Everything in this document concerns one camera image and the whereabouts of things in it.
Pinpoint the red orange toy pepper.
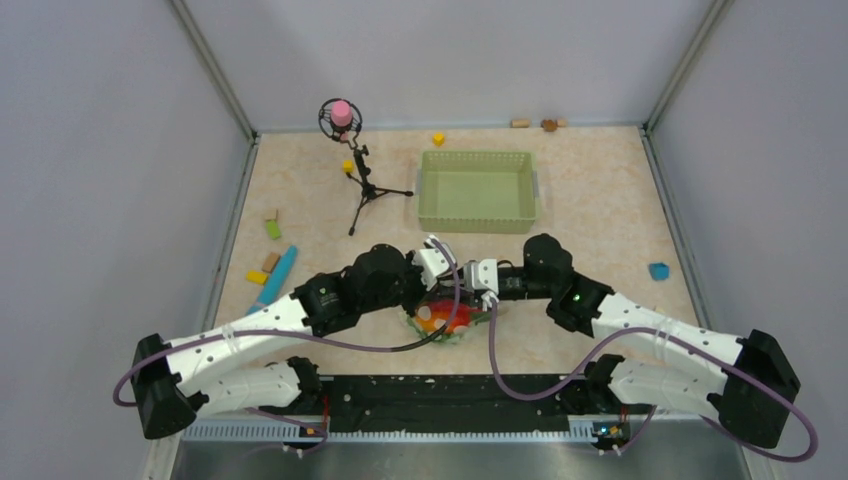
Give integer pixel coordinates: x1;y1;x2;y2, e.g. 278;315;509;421
410;300;475;335

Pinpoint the clear zip top bag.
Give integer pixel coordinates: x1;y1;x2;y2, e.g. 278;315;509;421
400;297;491;343

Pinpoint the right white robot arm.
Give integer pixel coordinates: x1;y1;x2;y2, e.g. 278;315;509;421
480;234;800;449

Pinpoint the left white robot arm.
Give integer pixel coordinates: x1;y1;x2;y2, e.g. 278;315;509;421
122;238;456;440

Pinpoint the blue cylinder toy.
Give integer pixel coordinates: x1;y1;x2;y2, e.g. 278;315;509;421
247;245;299;315

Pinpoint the blue toy block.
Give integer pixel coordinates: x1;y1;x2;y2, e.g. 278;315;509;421
648;262;671;281

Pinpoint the light green plastic basket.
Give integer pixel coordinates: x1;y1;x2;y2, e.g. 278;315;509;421
416;150;541;234

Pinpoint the brown wooden block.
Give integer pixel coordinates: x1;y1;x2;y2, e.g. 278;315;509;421
261;252;281;274

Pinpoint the green wooden block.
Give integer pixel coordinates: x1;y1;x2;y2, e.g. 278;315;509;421
264;220;282;240

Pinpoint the yellow wooden block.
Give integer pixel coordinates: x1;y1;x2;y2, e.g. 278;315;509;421
245;270;269;286

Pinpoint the pink microphone on tripod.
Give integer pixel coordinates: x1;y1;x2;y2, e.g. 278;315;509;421
318;97;414;236

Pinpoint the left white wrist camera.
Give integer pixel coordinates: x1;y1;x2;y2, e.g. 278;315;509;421
412;235;458;290

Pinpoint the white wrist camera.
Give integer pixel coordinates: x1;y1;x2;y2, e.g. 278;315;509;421
463;258;499;311
412;235;458;290

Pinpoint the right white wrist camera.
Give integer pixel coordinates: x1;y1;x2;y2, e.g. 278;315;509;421
463;258;499;311

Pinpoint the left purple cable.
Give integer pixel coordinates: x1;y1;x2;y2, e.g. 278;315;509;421
112;237;463;409

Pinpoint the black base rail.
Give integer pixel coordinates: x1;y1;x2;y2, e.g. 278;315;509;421
284;374;631;439

